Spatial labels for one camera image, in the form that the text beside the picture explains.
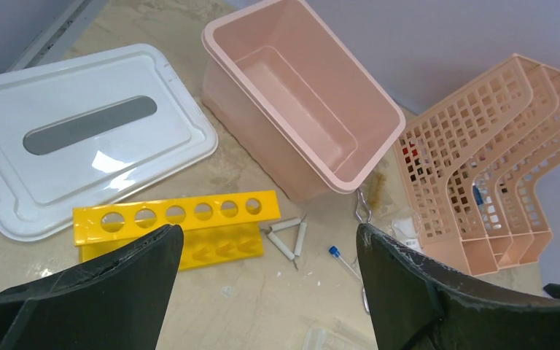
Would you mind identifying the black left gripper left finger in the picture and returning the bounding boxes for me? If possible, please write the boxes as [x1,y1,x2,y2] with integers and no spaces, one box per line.
[0,225,184,349]

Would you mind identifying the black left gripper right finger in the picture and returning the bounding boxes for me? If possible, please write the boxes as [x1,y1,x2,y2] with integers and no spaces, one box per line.
[356,224,560,349]

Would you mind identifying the yellow test tube rack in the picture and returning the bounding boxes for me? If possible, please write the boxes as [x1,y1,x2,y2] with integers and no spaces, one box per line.
[73,190,281,271]

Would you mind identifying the brown bristle tube brush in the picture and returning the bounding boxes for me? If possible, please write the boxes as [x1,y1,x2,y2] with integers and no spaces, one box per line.
[366,171,386,211]

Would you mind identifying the small white plastic bag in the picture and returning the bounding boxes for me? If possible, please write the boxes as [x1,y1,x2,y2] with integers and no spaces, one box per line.
[392,217,423,253]

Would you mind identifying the metal crucible tongs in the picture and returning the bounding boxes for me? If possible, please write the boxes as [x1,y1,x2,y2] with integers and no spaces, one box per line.
[354,188,372,315]

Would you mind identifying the peach mesh file organizer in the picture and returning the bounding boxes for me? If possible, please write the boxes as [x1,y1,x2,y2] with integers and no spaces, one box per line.
[394,55,560,276]

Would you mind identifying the white plastic bin lid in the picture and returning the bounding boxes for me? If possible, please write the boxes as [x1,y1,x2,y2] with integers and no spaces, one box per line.
[0,44,218,242]

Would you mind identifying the pink plastic bin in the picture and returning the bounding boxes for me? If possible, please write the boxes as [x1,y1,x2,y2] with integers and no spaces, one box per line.
[201,1,405,201]

